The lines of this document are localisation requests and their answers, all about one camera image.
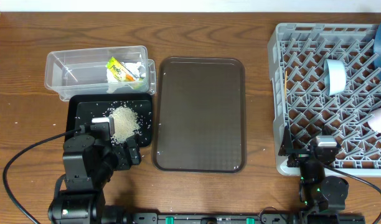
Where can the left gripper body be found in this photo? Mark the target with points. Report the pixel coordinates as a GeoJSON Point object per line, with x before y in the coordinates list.
{"type": "Point", "coordinates": [123, 162]}

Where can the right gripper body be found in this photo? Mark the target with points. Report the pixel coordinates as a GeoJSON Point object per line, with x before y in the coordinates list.
{"type": "Point", "coordinates": [298, 158]}

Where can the wooden chopstick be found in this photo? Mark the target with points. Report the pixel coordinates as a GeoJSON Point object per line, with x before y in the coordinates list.
{"type": "Point", "coordinates": [285, 85]}

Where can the yellow snack wrapper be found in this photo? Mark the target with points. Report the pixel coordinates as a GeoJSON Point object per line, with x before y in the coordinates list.
{"type": "Point", "coordinates": [119, 71]}

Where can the light blue rice bowl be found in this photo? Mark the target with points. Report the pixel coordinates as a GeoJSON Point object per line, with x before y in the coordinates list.
{"type": "Point", "coordinates": [336, 77]}

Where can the pink cup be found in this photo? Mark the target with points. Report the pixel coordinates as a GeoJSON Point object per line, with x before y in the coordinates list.
{"type": "Point", "coordinates": [375, 121]}

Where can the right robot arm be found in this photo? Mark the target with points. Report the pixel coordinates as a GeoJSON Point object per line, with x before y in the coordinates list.
{"type": "Point", "coordinates": [323, 195]}

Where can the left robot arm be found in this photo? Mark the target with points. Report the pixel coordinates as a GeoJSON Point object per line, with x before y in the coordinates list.
{"type": "Point", "coordinates": [89, 165]}

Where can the grey dishwasher rack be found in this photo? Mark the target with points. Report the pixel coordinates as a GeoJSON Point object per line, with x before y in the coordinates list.
{"type": "Point", "coordinates": [301, 49]}

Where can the clear plastic waste bin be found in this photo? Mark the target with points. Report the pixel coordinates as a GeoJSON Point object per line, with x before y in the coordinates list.
{"type": "Point", "coordinates": [83, 71]}

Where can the spilled rice pile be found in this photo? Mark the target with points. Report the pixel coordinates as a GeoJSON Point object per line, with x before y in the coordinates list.
{"type": "Point", "coordinates": [130, 117]}

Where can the black tray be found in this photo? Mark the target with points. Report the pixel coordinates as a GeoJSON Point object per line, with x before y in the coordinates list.
{"type": "Point", "coordinates": [75, 100]}

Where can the brown serving tray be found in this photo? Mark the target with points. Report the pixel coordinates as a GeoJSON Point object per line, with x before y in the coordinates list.
{"type": "Point", "coordinates": [200, 119]}

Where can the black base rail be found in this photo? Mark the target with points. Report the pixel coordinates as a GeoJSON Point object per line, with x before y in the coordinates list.
{"type": "Point", "coordinates": [209, 218]}

